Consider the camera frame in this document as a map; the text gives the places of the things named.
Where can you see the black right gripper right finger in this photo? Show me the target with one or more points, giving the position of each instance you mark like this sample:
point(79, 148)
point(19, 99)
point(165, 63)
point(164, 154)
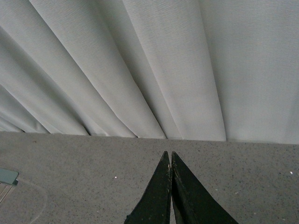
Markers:
point(192, 203)

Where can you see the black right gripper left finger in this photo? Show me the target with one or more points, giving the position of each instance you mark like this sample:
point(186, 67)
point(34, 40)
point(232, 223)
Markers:
point(154, 206)

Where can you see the white curtain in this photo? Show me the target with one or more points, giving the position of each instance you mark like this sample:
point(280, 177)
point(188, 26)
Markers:
point(166, 69)

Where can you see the green dish rack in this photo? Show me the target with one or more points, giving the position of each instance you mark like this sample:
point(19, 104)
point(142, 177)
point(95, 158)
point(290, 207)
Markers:
point(8, 180)

